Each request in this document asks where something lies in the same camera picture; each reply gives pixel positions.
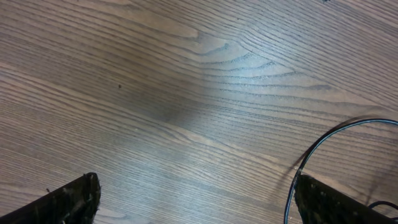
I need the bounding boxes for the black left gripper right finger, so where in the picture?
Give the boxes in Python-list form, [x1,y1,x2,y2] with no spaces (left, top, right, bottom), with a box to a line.
[294,175,395,224]

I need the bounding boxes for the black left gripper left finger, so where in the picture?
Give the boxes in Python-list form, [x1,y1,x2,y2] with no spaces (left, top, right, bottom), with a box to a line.
[1,172,101,224]

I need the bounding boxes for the black USB cable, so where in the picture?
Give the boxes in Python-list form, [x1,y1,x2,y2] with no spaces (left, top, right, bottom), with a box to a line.
[283,118,398,224]

